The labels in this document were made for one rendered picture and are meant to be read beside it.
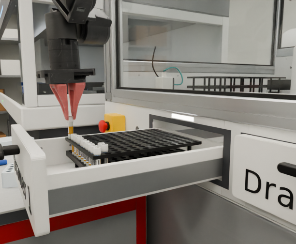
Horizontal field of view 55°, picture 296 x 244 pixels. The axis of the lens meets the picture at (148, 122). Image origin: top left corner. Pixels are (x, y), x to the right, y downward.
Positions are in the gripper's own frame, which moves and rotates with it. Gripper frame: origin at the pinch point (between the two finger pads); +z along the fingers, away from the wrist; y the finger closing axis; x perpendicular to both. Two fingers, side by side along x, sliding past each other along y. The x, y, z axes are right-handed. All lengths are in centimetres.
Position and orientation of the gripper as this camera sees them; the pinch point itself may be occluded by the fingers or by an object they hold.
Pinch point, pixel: (70, 115)
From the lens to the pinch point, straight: 59.2
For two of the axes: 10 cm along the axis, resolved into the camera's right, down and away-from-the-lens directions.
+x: -4.7, -1.2, 8.7
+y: 8.8, -1.2, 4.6
